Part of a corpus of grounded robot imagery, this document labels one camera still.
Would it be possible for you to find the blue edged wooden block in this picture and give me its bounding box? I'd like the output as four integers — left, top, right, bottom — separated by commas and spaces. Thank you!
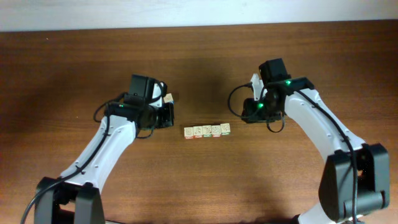
163, 93, 174, 104

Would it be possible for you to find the yellow W wooden block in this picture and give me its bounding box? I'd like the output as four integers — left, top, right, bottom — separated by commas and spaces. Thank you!
220, 123, 231, 136

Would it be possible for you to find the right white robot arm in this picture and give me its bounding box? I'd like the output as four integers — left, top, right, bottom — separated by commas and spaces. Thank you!
240, 58, 390, 223

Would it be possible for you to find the number four wooden block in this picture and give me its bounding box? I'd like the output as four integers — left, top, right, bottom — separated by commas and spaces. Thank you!
193, 126, 203, 138

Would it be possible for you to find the leaf picture wooden block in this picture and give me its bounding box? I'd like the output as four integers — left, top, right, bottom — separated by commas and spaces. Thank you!
183, 127, 194, 139

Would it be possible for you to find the red edged wooden block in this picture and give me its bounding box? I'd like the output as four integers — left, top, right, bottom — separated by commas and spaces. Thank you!
211, 125, 221, 138

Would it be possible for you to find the green edged wooden block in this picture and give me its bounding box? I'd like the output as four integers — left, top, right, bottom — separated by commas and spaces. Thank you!
202, 125, 212, 138

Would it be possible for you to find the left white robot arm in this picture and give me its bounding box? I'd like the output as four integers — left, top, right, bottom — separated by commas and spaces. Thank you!
26, 75, 174, 223

